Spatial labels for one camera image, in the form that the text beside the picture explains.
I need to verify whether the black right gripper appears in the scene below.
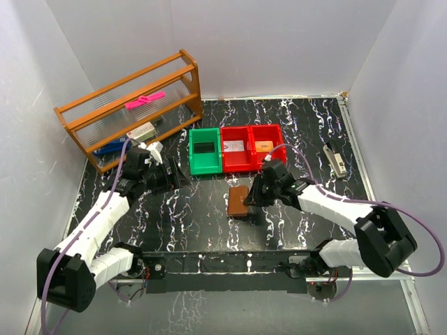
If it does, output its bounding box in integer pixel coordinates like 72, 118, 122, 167
245, 174, 281, 207

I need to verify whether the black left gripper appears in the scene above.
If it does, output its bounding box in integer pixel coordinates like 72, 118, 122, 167
140, 158, 190, 196

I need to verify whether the brown leather card holder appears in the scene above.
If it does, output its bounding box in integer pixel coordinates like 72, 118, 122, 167
227, 186, 249, 219

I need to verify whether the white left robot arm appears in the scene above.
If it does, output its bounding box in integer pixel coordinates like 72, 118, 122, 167
36, 147, 190, 313

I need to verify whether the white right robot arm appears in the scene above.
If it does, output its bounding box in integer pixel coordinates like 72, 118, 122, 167
244, 159, 418, 278

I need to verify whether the orange card in bin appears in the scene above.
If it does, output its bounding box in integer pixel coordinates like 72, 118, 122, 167
255, 140, 274, 153

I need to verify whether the white card in bin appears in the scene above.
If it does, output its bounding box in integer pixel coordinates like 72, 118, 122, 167
223, 140, 245, 152

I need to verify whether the green plastic bin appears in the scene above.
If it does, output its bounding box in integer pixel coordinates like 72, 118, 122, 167
189, 128, 223, 176

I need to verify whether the red plastic bin right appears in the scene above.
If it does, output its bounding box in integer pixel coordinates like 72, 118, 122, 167
249, 124, 286, 170

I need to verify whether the red plastic bin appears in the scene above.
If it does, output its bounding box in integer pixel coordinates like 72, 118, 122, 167
220, 126, 252, 173
249, 124, 286, 170

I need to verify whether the red plastic bin middle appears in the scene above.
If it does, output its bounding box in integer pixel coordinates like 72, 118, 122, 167
220, 126, 252, 173

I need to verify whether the white red small box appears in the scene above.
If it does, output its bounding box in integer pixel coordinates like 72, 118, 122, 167
126, 121, 156, 142

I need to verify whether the blue stapler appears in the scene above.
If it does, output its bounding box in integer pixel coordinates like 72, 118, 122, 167
94, 137, 126, 156

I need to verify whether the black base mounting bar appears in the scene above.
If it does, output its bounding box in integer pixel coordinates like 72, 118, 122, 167
139, 249, 346, 295

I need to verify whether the grey metal stapler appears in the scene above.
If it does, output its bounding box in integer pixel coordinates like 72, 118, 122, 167
323, 140, 347, 179

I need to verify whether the pink plastic clip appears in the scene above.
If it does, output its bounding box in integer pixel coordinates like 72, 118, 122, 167
124, 91, 166, 110

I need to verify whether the wooden shelf rack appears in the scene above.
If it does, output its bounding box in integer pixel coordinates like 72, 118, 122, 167
54, 50, 203, 174

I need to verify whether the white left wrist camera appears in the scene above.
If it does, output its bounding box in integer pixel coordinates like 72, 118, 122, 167
139, 141, 163, 164

